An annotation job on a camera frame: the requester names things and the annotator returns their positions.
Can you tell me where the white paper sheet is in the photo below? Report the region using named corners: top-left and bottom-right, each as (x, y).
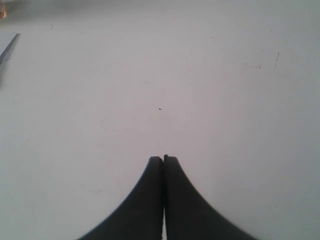
top-left (0, 32), bottom-right (20, 63)

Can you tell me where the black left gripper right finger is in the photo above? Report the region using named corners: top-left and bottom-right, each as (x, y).
top-left (163, 155), bottom-right (254, 240)

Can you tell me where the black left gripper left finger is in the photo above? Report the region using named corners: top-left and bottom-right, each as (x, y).
top-left (80, 156), bottom-right (164, 240)

